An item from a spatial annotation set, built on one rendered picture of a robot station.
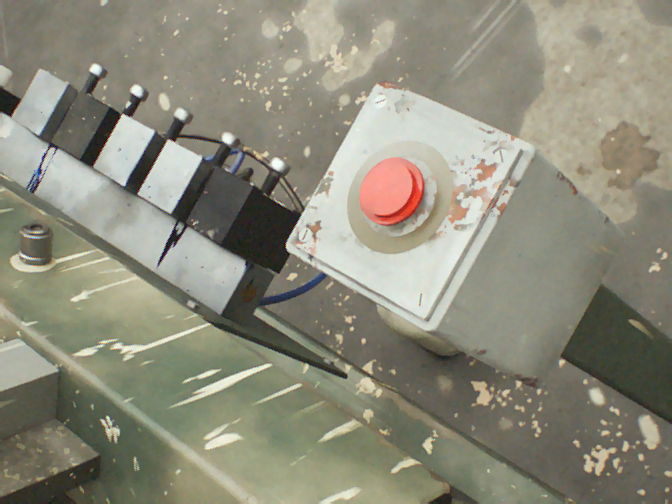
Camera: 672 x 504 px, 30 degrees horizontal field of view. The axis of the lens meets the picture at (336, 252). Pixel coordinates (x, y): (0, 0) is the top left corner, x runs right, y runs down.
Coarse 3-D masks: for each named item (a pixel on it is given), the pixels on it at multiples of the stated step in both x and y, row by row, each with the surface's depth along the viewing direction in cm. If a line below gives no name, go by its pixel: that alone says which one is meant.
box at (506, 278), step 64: (384, 128) 74; (448, 128) 71; (320, 192) 75; (512, 192) 69; (576, 192) 74; (320, 256) 73; (384, 256) 71; (448, 256) 69; (512, 256) 72; (576, 256) 78; (448, 320) 69; (512, 320) 75; (576, 320) 82
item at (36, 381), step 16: (0, 352) 86; (16, 352) 86; (32, 352) 86; (0, 368) 84; (16, 368) 84; (32, 368) 85; (48, 368) 85; (0, 384) 82; (16, 384) 83; (32, 384) 84; (48, 384) 85; (0, 400) 82; (16, 400) 83; (32, 400) 84; (48, 400) 85; (0, 416) 83; (16, 416) 84; (32, 416) 85; (48, 416) 86; (0, 432) 83; (16, 432) 84
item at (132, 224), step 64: (0, 128) 120; (64, 128) 112; (128, 128) 108; (64, 192) 113; (128, 192) 109; (192, 192) 103; (256, 192) 99; (128, 256) 107; (192, 256) 103; (256, 256) 103; (256, 320) 114
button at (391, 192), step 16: (384, 160) 72; (400, 160) 71; (368, 176) 71; (384, 176) 71; (400, 176) 70; (416, 176) 70; (368, 192) 71; (384, 192) 71; (400, 192) 70; (416, 192) 70; (368, 208) 71; (384, 208) 70; (400, 208) 70; (416, 208) 70; (384, 224) 70
